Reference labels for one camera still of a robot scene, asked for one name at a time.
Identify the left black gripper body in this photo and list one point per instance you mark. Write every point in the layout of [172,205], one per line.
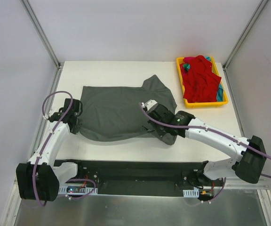
[75,123]

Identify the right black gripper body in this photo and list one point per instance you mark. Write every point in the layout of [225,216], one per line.
[157,125]

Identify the dark grey t shirt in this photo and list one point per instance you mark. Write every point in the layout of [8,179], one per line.
[113,113]

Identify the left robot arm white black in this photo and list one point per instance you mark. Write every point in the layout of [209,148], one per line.
[42,162]

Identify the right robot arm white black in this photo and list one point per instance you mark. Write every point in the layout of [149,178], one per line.
[245,155]

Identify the red t shirt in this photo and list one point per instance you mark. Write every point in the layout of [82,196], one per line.
[200,80]

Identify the teal t shirt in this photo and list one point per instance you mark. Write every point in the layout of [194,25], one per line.
[220,93]

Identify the yellow plastic bin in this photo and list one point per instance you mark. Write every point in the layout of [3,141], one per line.
[201,83]

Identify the magenta t shirt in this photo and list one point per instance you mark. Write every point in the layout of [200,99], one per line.
[188,59]

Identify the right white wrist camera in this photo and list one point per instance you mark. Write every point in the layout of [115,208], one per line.
[148,105]

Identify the left aluminium frame post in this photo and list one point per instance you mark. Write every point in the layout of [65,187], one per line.
[39,30]

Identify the aluminium frame post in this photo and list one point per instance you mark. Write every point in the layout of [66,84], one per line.
[39,30]
[252,21]

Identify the right white cable duct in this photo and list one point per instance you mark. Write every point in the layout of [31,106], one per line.
[194,193]

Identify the white cable duct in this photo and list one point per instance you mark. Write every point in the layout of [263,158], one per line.
[194,193]
[76,190]

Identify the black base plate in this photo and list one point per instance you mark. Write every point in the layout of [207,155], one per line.
[136,170]

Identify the left white cable duct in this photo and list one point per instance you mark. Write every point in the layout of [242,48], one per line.
[76,190]

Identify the front aluminium rail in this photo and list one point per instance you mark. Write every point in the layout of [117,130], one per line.
[243,183]

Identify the right aluminium frame post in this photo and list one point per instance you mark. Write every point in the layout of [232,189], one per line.
[252,21]

